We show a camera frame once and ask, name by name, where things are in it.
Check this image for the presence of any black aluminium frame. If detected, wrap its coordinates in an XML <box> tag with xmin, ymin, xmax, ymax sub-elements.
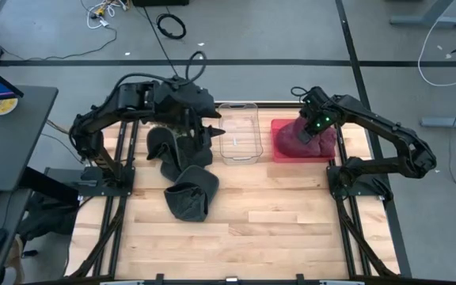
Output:
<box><xmin>332</xmin><ymin>122</ymin><xmax>401</xmax><ymax>278</ymax></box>
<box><xmin>64</xmin><ymin>118</ymin><xmax>141</xmax><ymax>278</ymax></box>

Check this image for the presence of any long white cable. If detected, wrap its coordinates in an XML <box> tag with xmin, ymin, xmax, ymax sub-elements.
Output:
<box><xmin>417</xmin><ymin>15</ymin><xmax>456</xmax><ymax>87</ymax></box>

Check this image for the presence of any maroon corduroy hat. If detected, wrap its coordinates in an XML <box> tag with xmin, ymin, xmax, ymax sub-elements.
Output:
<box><xmin>275</xmin><ymin>116</ymin><xmax>324</xmax><ymax>158</ymax></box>
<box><xmin>317</xmin><ymin>126</ymin><xmax>338</xmax><ymax>158</ymax></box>

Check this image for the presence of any coiled black cable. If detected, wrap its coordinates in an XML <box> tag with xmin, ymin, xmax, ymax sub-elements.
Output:
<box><xmin>155</xmin><ymin>13</ymin><xmax>187</xmax><ymax>40</ymax></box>

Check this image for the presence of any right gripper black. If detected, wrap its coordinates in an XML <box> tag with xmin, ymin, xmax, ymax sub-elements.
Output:
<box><xmin>297</xmin><ymin>85</ymin><xmax>338</xmax><ymax>145</ymax></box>

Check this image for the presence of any black box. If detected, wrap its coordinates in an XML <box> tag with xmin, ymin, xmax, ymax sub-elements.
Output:
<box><xmin>131</xmin><ymin>0</ymin><xmax>190</xmax><ymax>7</ymax></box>

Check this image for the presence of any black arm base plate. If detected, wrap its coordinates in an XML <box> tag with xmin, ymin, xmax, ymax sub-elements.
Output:
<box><xmin>44</xmin><ymin>165</ymin><xmax>136</xmax><ymax>198</ymax></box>
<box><xmin>326</xmin><ymin>165</ymin><xmax>391</xmax><ymax>199</ymax></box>

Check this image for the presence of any dark grey desk top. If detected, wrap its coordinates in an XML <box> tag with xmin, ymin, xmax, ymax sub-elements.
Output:
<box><xmin>0</xmin><ymin>85</ymin><xmax>59</xmax><ymax>193</ymax></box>

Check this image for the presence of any clear plastic bin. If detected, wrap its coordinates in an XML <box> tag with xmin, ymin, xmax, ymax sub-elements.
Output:
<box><xmin>217</xmin><ymin>101</ymin><xmax>264</xmax><ymax>165</ymax></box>

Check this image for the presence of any thin black floor cable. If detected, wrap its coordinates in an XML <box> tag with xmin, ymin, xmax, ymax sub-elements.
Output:
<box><xmin>0</xmin><ymin>26</ymin><xmax>118</xmax><ymax>61</ymax></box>

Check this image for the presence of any black keyboard desk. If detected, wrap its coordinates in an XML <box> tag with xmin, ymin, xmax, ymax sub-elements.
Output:
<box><xmin>0</xmin><ymin>188</ymin><xmax>33</xmax><ymax>285</ymax></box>

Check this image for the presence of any red plastic tray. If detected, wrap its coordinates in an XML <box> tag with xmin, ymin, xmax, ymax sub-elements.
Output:
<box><xmin>270</xmin><ymin>118</ymin><xmax>336</xmax><ymax>164</ymax></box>

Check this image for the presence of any black equipment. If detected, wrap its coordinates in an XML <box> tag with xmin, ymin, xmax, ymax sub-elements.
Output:
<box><xmin>17</xmin><ymin>192</ymin><xmax>78</xmax><ymax>242</ymax></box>

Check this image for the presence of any straight black cable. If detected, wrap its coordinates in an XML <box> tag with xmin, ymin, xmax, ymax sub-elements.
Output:
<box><xmin>142</xmin><ymin>6</ymin><xmax>180</xmax><ymax>76</ymax></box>

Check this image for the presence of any white and yellow cable bundle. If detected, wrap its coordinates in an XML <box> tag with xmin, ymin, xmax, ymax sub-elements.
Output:
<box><xmin>80</xmin><ymin>0</ymin><xmax>128</xmax><ymax>29</ymax></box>

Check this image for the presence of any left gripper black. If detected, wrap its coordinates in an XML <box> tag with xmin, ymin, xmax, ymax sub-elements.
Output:
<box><xmin>172</xmin><ymin>85</ymin><xmax>226</xmax><ymax>154</ymax></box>

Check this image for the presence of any grey desk foot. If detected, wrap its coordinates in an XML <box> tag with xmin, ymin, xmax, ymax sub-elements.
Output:
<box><xmin>420</xmin><ymin>108</ymin><xmax>456</xmax><ymax>130</ymax></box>
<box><xmin>389</xmin><ymin>0</ymin><xmax>456</xmax><ymax>29</ymax></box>

